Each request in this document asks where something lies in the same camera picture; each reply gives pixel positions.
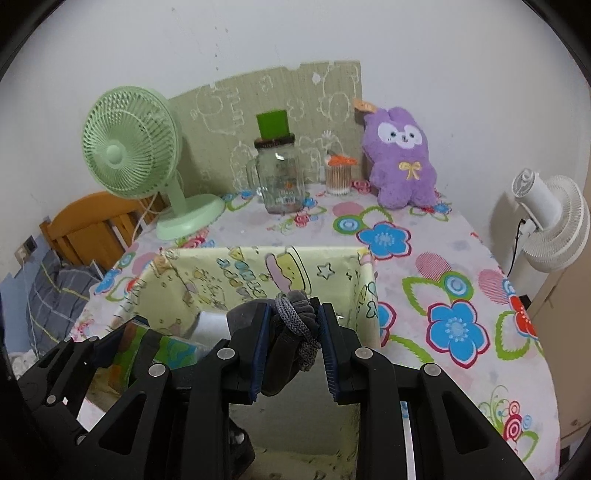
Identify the cartoon fabric basket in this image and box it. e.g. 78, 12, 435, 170
111, 244, 382, 480

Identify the white circulator fan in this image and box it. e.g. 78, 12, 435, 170
512, 168, 591, 273

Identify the green cartoon board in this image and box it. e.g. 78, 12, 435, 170
167, 60, 363, 197

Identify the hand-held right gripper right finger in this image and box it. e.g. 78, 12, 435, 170
318, 302, 536, 480

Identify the green plastic cup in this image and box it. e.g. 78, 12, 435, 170
257, 109, 291, 140

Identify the wall socket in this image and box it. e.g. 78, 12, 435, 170
14, 235, 38, 266

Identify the beige cabinet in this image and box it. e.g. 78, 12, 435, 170
526, 265, 591, 453

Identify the purple plush bunny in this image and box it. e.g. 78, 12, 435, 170
353, 98, 439, 209

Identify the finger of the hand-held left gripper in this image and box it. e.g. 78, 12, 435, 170
126, 318, 161, 386
18, 325, 137, 446

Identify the white cloth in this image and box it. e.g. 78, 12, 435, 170
194, 310, 232, 347

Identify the grey sock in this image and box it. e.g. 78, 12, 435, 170
261, 291, 324, 398

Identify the glass jar mug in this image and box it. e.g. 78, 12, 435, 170
245, 135, 306, 215

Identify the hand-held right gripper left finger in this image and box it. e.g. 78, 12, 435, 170
76, 302, 273, 480

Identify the white fan cable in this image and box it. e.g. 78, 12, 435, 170
131, 196, 160, 243

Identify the black fan cable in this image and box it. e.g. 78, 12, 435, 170
507, 217, 529, 278

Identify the cotton swab container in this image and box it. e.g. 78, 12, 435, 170
324, 154, 358, 196

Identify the green desk fan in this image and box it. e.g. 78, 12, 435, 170
82, 85, 225, 241

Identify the blue plaid bedding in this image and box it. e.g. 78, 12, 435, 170
0, 249, 105, 361

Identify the white charging cable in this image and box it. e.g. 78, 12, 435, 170
21, 258, 40, 356

